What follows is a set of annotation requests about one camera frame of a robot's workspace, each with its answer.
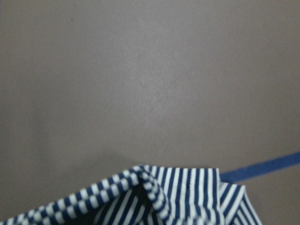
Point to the brown paper table cover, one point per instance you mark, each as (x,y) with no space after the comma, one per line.
(89,88)

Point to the navy white striped polo shirt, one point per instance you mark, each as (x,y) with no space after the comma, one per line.
(150,195)

